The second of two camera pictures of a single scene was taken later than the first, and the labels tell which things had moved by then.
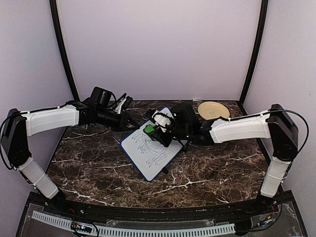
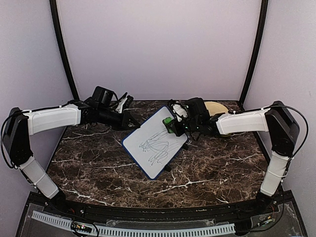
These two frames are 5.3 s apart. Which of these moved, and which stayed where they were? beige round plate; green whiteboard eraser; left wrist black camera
Moved: green whiteboard eraser
Stayed: left wrist black camera; beige round plate
